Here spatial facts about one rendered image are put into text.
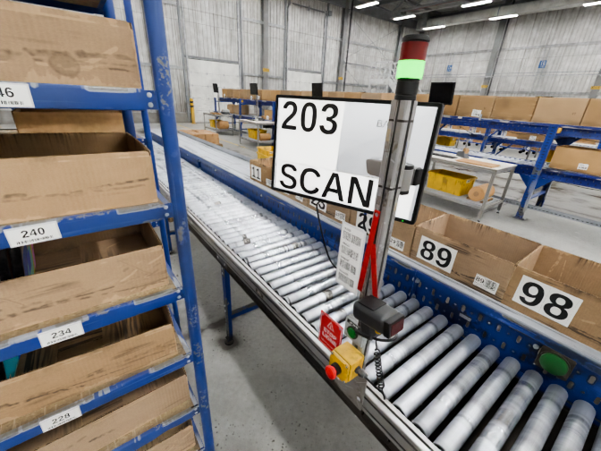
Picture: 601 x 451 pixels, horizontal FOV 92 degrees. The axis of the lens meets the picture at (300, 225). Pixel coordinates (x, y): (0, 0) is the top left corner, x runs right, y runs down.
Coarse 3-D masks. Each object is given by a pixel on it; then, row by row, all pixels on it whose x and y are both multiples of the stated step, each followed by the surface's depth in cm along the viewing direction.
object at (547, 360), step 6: (546, 354) 92; (552, 354) 91; (540, 360) 94; (546, 360) 92; (552, 360) 91; (558, 360) 90; (546, 366) 93; (552, 366) 91; (558, 366) 90; (564, 366) 89; (552, 372) 92; (558, 372) 91; (564, 372) 89
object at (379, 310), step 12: (360, 300) 73; (372, 300) 73; (360, 312) 71; (372, 312) 69; (384, 312) 68; (396, 312) 69; (360, 324) 75; (372, 324) 69; (384, 324) 66; (396, 324) 66; (372, 336) 73
